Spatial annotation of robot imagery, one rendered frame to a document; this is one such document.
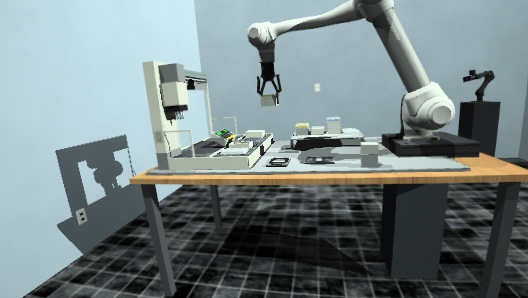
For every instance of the white ready key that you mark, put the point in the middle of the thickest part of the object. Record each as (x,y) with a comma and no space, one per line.
(369,155)

